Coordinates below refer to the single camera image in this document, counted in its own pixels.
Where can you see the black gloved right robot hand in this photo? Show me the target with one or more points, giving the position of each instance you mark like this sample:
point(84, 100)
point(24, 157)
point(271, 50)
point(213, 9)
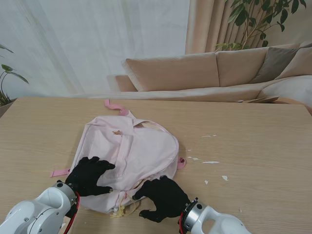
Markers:
point(168, 197)

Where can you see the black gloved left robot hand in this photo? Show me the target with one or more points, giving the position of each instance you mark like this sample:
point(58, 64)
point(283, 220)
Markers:
point(85, 175)

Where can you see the yellow yarn zipper pull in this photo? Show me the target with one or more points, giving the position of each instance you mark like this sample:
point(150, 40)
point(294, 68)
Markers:
point(119, 212)

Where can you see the pink fabric backpack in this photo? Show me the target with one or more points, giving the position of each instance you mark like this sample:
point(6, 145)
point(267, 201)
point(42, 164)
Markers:
point(141, 151)

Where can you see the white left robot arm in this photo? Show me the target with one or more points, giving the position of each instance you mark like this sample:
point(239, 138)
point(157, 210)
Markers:
point(41, 212)

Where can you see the long white paper strip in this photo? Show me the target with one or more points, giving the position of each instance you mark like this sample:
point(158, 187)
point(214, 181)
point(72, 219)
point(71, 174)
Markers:
point(210, 162)

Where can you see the thin white paper strip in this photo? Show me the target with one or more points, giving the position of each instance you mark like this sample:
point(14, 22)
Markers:
point(206, 136)

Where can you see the beige sofa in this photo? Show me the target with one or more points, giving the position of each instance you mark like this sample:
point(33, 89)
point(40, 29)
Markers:
point(170, 73)

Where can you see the broad-leaved green plant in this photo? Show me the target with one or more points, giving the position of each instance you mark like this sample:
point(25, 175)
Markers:
point(14, 73)

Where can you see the white sheer curtain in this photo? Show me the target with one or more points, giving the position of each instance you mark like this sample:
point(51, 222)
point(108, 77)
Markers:
point(85, 44)

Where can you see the flat brown cardboard piece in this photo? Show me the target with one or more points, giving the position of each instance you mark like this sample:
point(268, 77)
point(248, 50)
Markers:
point(263, 99)

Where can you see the white beanbag cushion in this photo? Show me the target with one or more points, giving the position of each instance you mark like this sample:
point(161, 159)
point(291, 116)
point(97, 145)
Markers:
point(287, 90)

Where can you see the grey sofa cushion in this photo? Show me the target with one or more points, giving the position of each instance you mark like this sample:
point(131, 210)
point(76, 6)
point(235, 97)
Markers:
point(273, 63)

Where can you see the beige pleated curtain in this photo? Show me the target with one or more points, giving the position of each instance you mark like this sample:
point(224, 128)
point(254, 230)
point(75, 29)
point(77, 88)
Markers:
point(209, 24)

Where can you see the tall small-leaved green plant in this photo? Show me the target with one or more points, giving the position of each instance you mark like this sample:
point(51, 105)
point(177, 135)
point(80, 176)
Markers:
point(243, 14)

